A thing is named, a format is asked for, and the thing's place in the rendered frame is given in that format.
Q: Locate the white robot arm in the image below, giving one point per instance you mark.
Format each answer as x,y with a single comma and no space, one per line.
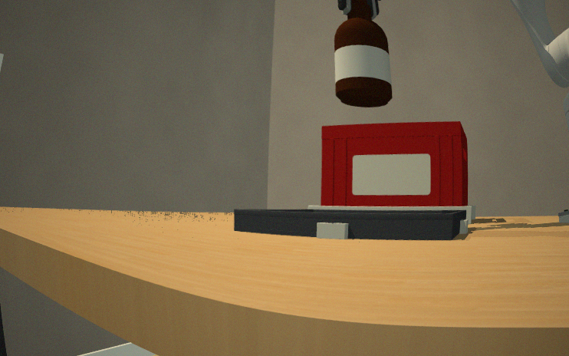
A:
553,51

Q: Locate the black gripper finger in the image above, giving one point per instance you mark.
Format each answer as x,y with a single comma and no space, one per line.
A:
374,7
345,6

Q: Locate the brown bottle with white label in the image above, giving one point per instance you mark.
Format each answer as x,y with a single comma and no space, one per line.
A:
362,61

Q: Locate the red crate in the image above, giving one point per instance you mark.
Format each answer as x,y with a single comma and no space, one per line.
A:
394,164

